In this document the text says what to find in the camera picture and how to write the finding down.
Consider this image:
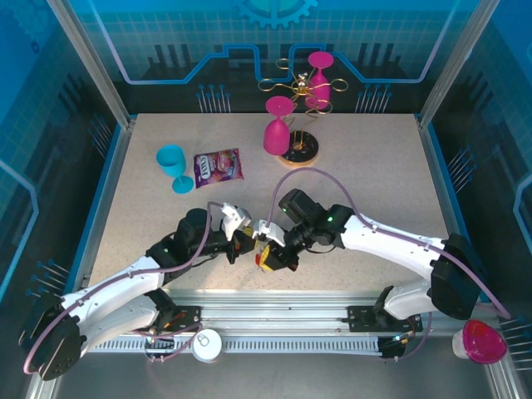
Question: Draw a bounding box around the purple snack bag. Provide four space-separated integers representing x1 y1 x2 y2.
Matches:
193 147 245 190

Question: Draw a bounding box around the blue plastic goblet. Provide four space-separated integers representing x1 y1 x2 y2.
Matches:
155 144 195 195

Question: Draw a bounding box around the pink plastic goblet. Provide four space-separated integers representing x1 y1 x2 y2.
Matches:
263 96 296 156
308 51 334 110

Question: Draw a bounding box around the white round cap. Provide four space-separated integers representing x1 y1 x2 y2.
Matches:
191 328 224 363

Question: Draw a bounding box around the white cup with pink lid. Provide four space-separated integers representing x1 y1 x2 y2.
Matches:
451 318 508 366

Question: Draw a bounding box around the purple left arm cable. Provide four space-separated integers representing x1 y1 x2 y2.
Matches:
23 200 228 375

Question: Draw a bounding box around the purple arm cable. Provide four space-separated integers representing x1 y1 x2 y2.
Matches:
268 168 510 362
23 200 228 375

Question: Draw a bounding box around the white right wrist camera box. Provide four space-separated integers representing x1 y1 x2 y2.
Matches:
250 219 287 247

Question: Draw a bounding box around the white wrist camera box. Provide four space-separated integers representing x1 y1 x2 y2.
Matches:
219 202 254 243
250 219 287 247

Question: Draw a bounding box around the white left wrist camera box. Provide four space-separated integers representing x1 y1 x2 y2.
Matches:
219 202 254 243

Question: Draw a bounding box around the aluminium frame rail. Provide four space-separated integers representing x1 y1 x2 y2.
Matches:
53 288 495 340

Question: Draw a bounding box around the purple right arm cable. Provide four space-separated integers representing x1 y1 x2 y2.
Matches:
268 168 510 362

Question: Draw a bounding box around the gold wire glass rack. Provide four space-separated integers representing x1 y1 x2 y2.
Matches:
257 57 348 170

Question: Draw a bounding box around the slotted grey cable tray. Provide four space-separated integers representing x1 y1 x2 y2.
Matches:
89 337 382 354

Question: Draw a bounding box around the aluminium frame post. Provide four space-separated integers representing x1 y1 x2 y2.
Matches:
45 0 136 128
417 0 502 128

